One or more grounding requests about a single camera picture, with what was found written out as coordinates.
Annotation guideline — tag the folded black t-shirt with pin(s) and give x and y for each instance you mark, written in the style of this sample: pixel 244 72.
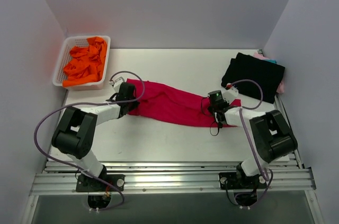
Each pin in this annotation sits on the folded black t-shirt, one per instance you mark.
pixel 267 74

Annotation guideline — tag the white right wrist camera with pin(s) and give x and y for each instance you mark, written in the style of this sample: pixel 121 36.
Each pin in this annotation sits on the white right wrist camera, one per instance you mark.
pixel 229 93

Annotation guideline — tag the folded teal t-shirt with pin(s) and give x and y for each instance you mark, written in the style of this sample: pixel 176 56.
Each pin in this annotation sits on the folded teal t-shirt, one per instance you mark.
pixel 271 61

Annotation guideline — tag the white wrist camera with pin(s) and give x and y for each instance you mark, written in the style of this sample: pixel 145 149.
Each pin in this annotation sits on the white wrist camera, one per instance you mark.
pixel 117 83
pixel 229 93

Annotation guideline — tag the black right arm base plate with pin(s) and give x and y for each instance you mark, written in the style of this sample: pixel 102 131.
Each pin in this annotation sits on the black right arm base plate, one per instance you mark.
pixel 232 181

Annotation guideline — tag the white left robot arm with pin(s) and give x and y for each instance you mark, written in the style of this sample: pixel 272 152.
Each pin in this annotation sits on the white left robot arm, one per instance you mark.
pixel 75 131

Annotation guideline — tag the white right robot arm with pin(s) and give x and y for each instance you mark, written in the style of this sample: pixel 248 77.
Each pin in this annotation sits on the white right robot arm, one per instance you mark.
pixel 267 133

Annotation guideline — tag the white plastic basket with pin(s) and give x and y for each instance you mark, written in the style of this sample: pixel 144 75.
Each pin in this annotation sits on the white plastic basket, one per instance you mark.
pixel 64 58

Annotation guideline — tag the crimson red t-shirt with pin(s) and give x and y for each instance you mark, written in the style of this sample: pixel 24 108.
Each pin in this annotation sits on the crimson red t-shirt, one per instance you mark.
pixel 167 104

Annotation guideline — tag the aluminium rail frame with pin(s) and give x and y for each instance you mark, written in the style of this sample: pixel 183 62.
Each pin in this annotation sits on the aluminium rail frame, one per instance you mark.
pixel 159 157

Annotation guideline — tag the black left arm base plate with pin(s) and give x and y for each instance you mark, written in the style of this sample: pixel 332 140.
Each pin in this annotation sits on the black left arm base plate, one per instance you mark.
pixel 88 184

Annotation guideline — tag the crumpled orange t-shirt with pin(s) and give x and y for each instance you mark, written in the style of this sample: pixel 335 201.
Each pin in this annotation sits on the crumpled orange t-shirt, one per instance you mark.
pixel 87 63

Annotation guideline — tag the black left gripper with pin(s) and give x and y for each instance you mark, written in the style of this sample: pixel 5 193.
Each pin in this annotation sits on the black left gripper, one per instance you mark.
pixel 131 99

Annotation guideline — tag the folded pink t-shirt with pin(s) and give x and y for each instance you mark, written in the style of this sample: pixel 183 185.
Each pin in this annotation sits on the folded pink t-shirt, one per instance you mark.
pixel 280 89

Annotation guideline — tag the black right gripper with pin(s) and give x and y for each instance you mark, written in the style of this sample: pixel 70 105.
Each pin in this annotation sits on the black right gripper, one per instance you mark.
pixel 215 108

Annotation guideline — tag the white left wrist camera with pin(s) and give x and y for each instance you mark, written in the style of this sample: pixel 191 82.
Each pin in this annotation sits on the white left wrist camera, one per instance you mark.
pixel 117 83

